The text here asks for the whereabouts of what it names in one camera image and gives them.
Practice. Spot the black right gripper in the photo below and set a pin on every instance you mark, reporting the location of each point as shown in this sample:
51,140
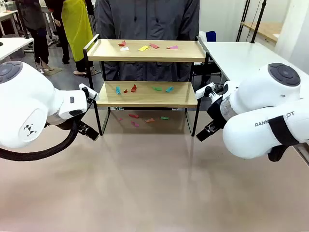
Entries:
216,111

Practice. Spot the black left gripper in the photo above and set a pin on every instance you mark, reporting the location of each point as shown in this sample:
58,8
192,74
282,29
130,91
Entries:
64,123

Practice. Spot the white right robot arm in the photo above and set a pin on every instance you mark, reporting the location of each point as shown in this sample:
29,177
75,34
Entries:
253,101

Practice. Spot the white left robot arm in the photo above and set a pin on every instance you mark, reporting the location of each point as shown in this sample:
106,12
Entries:
24,101

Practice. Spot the green paper scrap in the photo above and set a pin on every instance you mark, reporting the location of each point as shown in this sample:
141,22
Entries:
157,89
164,118

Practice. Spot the teal paper scrap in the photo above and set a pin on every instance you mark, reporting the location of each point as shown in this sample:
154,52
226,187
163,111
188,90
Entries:
118,91
169,89

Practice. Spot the orange-red paper scrap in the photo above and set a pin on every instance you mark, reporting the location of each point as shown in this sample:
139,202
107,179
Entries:
149,120

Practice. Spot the large white desk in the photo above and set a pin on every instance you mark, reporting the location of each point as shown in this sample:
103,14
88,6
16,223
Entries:
241,58

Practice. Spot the white paper scrap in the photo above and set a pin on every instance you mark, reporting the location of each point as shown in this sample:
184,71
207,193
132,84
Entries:
124,49

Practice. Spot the person in black clothes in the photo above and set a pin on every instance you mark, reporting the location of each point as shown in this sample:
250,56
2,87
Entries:
63,41
36,14

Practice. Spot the yellow small block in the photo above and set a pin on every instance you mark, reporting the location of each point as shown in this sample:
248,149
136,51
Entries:
143,48

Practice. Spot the red small block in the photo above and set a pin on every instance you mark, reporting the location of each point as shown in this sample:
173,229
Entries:
154,46

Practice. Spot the person in yellow apron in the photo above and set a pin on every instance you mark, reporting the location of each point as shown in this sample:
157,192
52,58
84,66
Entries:
77,24

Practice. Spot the white desk with black edge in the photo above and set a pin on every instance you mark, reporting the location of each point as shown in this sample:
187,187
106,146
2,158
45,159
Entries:
12,46

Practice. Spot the black tripod stand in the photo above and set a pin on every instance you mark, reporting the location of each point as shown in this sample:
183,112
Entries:
241,21

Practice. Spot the light wooden table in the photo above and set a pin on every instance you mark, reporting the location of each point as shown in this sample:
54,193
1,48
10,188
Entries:
268,29

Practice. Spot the black pole stand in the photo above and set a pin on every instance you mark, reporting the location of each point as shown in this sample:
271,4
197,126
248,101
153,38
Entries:
258,21

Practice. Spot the person in grey jacket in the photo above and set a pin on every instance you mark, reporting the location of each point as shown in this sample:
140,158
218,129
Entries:
144,19

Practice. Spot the small white table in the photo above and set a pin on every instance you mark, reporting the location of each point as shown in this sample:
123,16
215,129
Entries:
7,15

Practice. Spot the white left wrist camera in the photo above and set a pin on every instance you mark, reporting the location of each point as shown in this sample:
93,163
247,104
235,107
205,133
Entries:
93,93

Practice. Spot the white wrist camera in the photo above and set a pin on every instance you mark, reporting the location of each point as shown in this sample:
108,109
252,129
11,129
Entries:
204,91
93,93

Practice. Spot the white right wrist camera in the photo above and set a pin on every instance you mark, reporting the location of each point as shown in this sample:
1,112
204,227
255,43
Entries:
204,91

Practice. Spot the two-tier wooden shelf black frame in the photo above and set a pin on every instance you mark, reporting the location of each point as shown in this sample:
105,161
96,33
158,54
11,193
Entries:
144,55

